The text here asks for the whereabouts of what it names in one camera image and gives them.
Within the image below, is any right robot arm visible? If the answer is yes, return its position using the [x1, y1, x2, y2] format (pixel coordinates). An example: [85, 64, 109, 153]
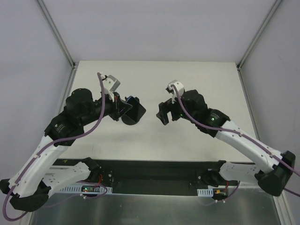
[157, 84, 299, 196]

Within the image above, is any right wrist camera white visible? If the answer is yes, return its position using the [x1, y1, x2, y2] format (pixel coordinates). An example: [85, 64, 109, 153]
[166, 80, 185, 104]

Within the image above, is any right aluminium frame post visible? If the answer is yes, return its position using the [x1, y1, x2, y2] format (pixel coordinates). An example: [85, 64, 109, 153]
[236, 0, 283, 68]

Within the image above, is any white cable duct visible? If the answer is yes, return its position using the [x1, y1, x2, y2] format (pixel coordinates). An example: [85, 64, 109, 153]
[197, 188, 214, 197]
[59, 184, 113, 195]

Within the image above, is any left aluminium frame post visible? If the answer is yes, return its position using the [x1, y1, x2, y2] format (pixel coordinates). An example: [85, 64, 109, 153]
[35, 0, 75, 68]

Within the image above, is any blue phone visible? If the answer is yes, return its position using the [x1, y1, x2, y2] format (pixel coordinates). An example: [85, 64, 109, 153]
[126, 96, 146, 115]

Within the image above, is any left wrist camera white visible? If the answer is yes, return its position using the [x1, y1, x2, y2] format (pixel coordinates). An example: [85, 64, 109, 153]
[100, 74, 120, 99]

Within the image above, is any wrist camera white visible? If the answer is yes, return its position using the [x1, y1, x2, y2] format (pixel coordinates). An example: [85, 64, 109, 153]
[166, 80, 185, 104]
[100, 74, 120, 99]

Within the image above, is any black phone stand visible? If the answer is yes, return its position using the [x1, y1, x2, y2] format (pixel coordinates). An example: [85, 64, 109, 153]
[121, 113, 143, 126]

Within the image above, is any left white cable duct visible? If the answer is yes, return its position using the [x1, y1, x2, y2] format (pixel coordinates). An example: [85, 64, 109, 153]
[59, 184, 113, 195]

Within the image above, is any aluminium frame post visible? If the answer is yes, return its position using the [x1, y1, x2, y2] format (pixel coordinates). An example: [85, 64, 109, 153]
[236, 0, 283, 68]
[35, 0, 75, 68]

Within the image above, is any right white cable duct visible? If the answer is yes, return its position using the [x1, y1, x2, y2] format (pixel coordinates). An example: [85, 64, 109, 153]
[197, 188, 214, 197]

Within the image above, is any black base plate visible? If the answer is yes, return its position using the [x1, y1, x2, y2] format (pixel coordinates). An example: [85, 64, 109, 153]
[53, 158, 240, 195]

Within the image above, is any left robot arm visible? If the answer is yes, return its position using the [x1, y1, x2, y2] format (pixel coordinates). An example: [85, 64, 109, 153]
[0, 88, 140, 212]

